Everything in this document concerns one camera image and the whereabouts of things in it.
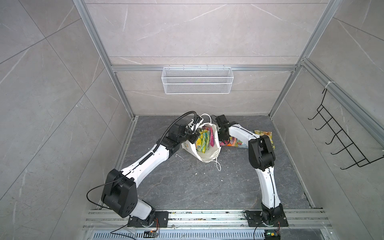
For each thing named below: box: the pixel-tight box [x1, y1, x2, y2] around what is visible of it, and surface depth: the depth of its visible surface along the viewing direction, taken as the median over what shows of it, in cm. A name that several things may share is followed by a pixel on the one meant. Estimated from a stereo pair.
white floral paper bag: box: [181, 123, 222, 163], surface depth 84 cm
